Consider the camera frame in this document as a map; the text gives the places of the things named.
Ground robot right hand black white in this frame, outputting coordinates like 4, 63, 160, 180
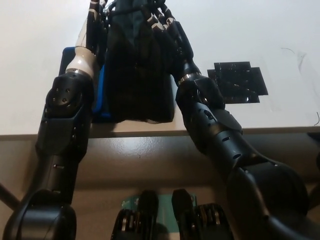
140, 0, 195, 73

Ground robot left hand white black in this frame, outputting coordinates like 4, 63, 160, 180
76, 0, 111, 55

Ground dark lunch bag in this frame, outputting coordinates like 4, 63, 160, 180
103, 0, 176, 125

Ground black blue zip notebook case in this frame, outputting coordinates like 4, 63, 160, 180
58, 46, 113, 125

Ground black tape patch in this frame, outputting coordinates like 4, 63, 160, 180
206, 60, 270, 105

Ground black slanted pole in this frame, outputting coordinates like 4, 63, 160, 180
0, 183, 21, 211

